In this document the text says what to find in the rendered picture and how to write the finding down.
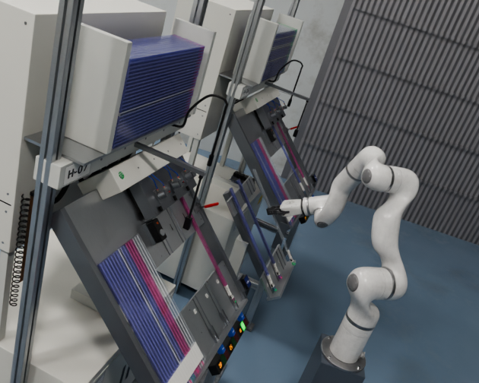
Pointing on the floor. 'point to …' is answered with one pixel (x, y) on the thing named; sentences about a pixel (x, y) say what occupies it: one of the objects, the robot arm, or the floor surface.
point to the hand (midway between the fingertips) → (271, 210)
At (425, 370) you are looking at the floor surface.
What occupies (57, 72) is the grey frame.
